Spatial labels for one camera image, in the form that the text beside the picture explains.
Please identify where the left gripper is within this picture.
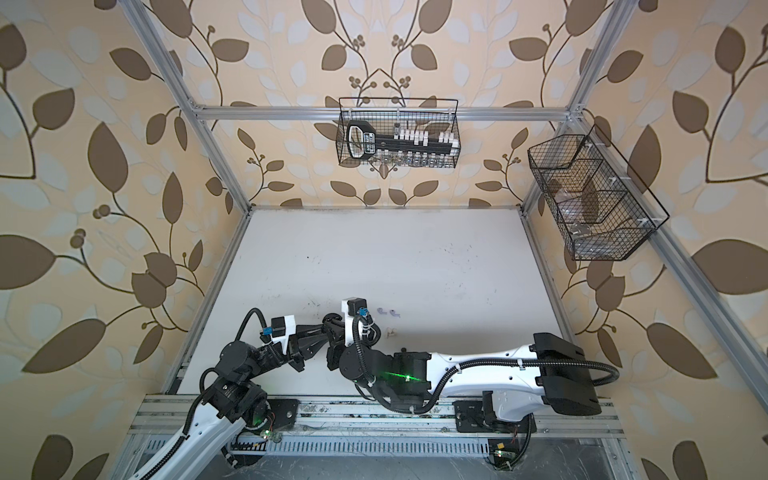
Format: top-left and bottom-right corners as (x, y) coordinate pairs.
(242, 325), (330, 386)

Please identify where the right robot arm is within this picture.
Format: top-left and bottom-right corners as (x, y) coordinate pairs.
(322, 313), (620, 422)

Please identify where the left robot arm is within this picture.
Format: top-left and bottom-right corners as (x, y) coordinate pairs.
(131, 307), (330, 479)

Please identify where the black tool in basket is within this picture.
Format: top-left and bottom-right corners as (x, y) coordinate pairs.
(341, 120), (461, 160)

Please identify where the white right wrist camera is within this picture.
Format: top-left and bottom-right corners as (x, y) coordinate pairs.
(341, 297), (367, 329)

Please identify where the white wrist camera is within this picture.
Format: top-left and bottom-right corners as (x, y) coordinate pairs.
(260, 315), (296, 354)
(341, 297), (367, 329)

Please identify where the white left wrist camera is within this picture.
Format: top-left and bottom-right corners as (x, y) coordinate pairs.
(260, 315), (296, 354)

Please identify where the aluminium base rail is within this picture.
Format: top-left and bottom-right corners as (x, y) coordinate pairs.
(128, 395), (626, 439)

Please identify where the back wall wire basket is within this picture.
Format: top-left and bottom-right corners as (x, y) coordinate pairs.
(336, 95), (462, 169)

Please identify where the wall wire basket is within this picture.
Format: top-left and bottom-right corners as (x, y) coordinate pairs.
(527, 125), (670, 261)
(336, 95), (462, 169)

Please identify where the right wall wire basket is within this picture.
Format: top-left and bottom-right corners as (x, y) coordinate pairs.
(527, 125), (670, 261)

